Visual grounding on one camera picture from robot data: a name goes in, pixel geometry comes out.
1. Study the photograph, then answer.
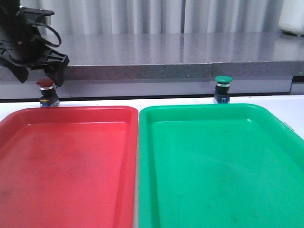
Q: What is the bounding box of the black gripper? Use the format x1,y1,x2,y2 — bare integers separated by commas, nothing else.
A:
0,6,69,87

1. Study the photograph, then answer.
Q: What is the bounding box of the red mushroom push button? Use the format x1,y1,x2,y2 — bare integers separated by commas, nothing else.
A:
36,78,60,107

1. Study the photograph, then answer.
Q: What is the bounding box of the green mushroom push button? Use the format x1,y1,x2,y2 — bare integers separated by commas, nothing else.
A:
214,76,233,104

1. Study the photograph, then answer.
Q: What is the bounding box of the red plastic tray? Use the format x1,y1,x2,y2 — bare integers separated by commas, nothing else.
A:
0,106,138,228

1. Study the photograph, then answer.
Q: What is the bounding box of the grey stone countertop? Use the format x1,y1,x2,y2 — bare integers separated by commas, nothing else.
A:
58,32,304,81

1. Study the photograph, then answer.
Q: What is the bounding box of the green plastic tray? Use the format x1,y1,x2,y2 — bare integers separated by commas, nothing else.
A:
138,104,304,228

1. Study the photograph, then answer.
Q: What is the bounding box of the white container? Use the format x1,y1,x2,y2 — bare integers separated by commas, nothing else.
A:
278,0,304,36

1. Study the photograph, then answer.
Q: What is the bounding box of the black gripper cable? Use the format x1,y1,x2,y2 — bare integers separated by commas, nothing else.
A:
33,21,62,48

